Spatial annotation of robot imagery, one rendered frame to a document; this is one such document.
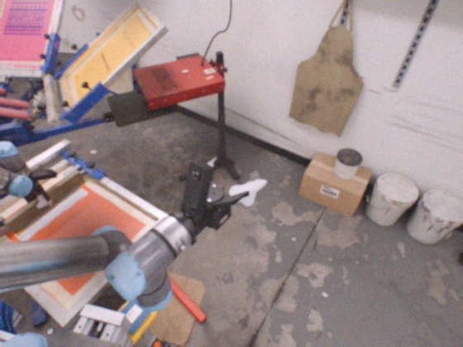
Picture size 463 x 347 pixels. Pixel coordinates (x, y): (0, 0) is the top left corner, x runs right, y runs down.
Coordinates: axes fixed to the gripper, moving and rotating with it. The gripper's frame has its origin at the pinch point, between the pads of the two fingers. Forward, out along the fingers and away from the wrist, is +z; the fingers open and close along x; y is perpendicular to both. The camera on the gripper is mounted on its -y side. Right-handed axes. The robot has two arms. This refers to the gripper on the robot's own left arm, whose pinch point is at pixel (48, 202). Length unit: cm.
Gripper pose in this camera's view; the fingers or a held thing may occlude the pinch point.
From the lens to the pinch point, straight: 159.2
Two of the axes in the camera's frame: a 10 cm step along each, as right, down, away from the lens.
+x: 8.3, 4.0, -3.9
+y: -5.6, 5.9, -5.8
